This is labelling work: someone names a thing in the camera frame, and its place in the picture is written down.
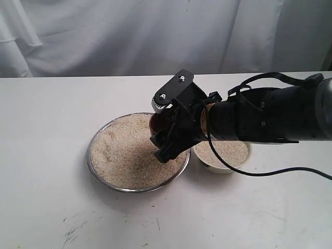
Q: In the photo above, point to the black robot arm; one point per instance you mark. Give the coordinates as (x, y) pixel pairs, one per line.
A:
(267, 108)

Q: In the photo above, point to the white bowl of rice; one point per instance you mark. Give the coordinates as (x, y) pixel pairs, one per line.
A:
(235, 153)

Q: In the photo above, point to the brown wooden cup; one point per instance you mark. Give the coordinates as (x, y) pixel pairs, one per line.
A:
(158, 122)

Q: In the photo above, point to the white backdrop curtain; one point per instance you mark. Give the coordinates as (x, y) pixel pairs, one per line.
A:
(117, 38)

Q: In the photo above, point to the steel plate of rice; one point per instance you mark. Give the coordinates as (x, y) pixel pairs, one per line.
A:
(121, 156)

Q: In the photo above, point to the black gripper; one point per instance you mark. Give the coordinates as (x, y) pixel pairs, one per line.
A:
(186, 130)

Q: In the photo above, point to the wrist camera with black bracket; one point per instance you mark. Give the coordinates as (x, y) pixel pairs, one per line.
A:
(180, 91)

